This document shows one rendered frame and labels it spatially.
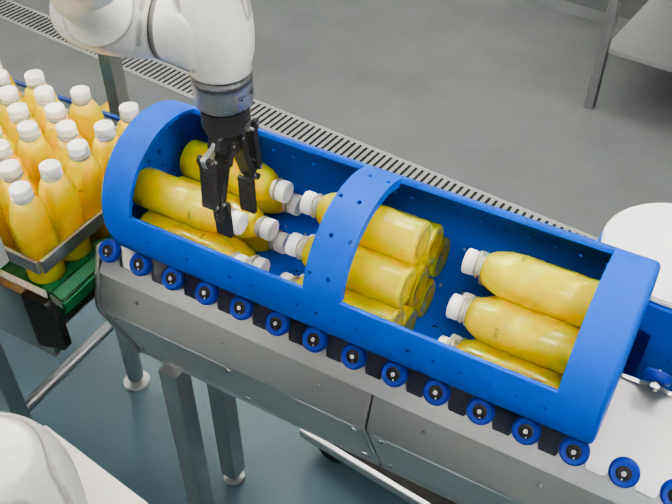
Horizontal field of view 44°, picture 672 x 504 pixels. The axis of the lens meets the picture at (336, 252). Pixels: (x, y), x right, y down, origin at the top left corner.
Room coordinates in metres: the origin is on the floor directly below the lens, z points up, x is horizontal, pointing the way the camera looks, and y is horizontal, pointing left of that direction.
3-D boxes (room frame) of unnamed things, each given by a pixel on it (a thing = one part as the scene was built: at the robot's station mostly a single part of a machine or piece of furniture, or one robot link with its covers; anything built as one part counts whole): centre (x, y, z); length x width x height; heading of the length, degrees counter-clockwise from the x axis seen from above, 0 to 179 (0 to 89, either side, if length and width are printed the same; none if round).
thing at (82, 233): (1.28, 0.44, 0.96); 0.40 x 0.01 x 0.03; 151
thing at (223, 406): (1.27, 0.28, 0.31); 0.06 x 0.06 x 0.63; 61
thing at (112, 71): (1.74, 0.53, 0.55); 0.04 x 0.04 x 1.10; 61
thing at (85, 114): (1.48, 0.53, 1.00); 0.07 x 0.07 x 0.20
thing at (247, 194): (1.09, 0.15, 1.15); 0.03 x 0.01 x 0.07; 60
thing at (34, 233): (1.16, 0.56, 1.00); 0.07 x 0.07 x 0.20
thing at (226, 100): (1.06, 0.17, 1.38); 0.09 x 0.09 x 0.06
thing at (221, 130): (1.06, 0.17, 1.30); 0.08 x 0.07 x 0.09; 150
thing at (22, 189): (1.16, 0.56, 1.10); 0.04 x 0.04 x 0.02
